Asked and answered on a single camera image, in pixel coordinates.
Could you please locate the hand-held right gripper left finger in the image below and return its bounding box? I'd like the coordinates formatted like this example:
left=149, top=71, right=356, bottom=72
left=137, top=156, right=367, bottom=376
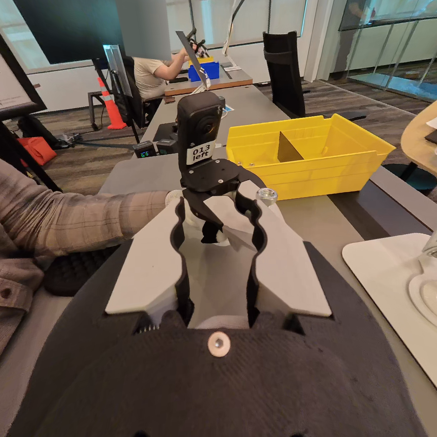
left=104, top=196, right=194, bottom=328

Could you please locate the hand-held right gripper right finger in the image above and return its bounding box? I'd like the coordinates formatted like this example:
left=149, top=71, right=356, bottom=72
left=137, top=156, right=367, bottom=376
left=246, top=199, right=333, bottom=328

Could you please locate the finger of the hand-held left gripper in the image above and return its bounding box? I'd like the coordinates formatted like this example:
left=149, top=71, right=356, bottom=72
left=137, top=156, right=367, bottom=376
left=235, top=179, right=263, bottom=219
left=203, top=196, right=257, bottom=252

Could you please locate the silver hex bolt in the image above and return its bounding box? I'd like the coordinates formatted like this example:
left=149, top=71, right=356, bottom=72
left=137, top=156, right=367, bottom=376
left=256, top=188, right=278, bottom=207

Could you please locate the yellow plastic parts bin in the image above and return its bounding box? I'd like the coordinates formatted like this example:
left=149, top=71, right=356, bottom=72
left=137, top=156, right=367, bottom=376
left=226, top=114, right=396, bottom=201

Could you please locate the person's left forearm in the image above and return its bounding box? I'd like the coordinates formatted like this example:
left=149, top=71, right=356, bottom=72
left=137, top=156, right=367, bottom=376
left=0, top=159, right=169, bottom=260

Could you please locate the person's left hand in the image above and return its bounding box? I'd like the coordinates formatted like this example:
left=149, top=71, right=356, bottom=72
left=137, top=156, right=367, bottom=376
left=165, top=189, right=205, bottom=229

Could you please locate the black desk mat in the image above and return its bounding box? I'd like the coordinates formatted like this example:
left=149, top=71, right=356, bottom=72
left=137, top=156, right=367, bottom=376
left=152, top=122, right=179, bottom=142

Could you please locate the black mesh armrest pad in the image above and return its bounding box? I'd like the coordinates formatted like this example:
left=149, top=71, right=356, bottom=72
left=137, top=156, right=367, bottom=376
left=43, top=244, right=123, bottom=297

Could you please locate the black office chair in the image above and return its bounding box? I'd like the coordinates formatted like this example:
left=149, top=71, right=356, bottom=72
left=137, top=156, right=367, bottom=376
left=262, top=31, right=367, bottom=122
left=114, top=56, right=149, bottom=128

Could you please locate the wooden desk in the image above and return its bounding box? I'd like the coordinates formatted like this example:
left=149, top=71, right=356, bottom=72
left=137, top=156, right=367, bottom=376
left=165, top=63, right=254, bottom=96

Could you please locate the blue plastic bin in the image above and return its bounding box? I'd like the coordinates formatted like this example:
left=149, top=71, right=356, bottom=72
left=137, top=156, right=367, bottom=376
left=188, top=61, right=220, bottom=82

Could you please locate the orange traffic cone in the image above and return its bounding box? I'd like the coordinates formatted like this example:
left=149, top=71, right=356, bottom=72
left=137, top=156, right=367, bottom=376
left=97, top=77, right=127, bottom=130

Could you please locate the black document stand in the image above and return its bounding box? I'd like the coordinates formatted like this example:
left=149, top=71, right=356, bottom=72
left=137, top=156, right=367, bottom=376
left=175, top=30, right=214, bottom=94

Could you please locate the person's torso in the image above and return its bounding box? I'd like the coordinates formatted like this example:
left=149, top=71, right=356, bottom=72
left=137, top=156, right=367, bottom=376
left=0, top=222, right=45, bottom=356

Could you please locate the grey panel on tripod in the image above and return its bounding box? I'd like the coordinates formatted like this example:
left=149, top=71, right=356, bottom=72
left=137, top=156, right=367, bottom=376
left=91, top=44, right=141, bottom=144

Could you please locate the orange bag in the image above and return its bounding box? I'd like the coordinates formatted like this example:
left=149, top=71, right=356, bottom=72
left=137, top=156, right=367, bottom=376
left=16, top=136, right=57, bottom=167

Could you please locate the black framed board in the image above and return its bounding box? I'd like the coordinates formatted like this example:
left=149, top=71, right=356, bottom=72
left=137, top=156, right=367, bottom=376
left=0, top=34, right=47, bottom=120

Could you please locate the large black wall screen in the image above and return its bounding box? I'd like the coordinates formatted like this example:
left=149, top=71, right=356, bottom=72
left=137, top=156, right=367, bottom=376
left=14, top=0, right=125, bottom=65

